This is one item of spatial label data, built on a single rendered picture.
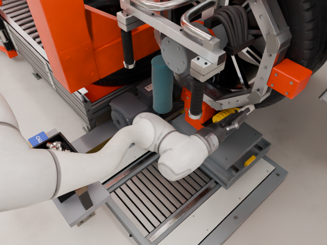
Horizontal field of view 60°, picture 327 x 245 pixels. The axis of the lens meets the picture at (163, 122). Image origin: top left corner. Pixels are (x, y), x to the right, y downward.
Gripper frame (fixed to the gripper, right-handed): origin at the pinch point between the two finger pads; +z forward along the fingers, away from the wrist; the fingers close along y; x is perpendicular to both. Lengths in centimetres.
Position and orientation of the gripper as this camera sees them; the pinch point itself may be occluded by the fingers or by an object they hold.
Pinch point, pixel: (246, 109)
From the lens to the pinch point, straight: 110.8
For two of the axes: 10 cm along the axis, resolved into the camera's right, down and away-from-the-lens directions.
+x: -4.7, -8.7, -1.8
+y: 4.7, -0.8, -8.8
